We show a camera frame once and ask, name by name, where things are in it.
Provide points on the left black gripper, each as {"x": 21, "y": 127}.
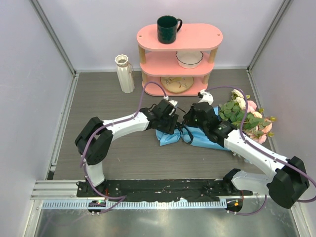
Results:
{"x": 169, "y": 129}

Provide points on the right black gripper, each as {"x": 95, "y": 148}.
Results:
{"x": 187, "y": 118}

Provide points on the black ribbon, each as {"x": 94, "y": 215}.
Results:
{"x": 183, "y": 129}

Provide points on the blue wrapping paper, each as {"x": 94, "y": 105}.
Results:
{"x": 201, "y": 139}

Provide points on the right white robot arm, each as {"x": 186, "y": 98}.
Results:
{"x": 283, "y": 179}

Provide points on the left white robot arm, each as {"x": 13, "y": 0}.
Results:
{"x": 96, "y": 137}

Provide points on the white ribbed ceramic vase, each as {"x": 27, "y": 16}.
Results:
{"x": 124, "y": 72}

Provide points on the floral round plate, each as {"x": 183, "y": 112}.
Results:
{"x": 177, "y": 84}

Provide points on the pink three-tier shelf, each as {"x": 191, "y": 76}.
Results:
{"x": 159, "y": 60}

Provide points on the white scalloped bowl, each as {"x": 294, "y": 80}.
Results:
{"x": 189, "y": 59}

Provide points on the artificial flower bunch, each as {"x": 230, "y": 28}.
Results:
{"x": 241, "y": 111}

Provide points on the dark green mug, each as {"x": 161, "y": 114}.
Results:
{"x": 167, "y": 28}

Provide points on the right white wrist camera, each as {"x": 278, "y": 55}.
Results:
{"x": 205, "y": 97}

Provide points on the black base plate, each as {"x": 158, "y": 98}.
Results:
{"x": 164, "y": 190}

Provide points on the white slotted cable duct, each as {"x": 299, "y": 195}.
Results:
{"x": 99, "y": 204}

